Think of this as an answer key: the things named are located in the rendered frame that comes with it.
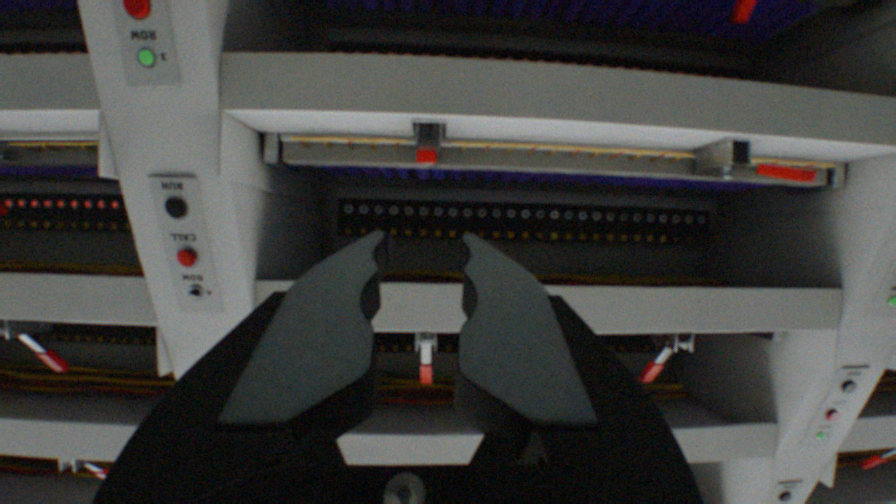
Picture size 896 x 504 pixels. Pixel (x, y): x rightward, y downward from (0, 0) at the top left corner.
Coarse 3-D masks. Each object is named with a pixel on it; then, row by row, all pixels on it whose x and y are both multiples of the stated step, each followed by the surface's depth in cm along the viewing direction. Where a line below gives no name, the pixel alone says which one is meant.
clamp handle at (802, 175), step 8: (720, 168) 27; (728, 168) 27; (744, 168) 25; (752, 168) 24; (760, 168) 23; (768, 168) 23; (776, 168) 22; (784, 168) 22; (792, 168) 21; (728, 176) 27; (776, 176) 22; (784, 176) 22; (792, 176) 21; (800, 176) 21; (808, 176) 20
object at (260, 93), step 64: (256, 64) 23; (320, 64) 23; (384, 64) 23; (448, 64) 23; (512, 64) 24; (256, 128) 27; (320, 128) 27; (384, 128) 27; (448, 128) 26; (512, 128) 26; (576, 128) 25; (640, 128) 25; (704, 128) 25; (768, 128) 25; (832, 128) 25; (384, 192) 43; (448, 192) 43; (512, 192) 43; (768, 192) 39; (832, 192) 32
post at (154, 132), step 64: (192, 0) 21; (256, 0) 27; (192, 64) 22; (128, 128) 23; (192, 128) 23; (128, 192) 25; (256, 192) 29; (256, 256) 29; (320, 256) 45; (192, 320) 28
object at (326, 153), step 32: (288, 160) 29; (320, 160) 29; (352, 160) 29; (384, 160) 29; (416, 160) 29; (448, 160) 29; (480, 160) 29; (512, 160) 30; (544, 160) 30; (576, 160) 30; (608, 160) 30; (640, 160) 30; (672, 160) 30; (768, 160) 29
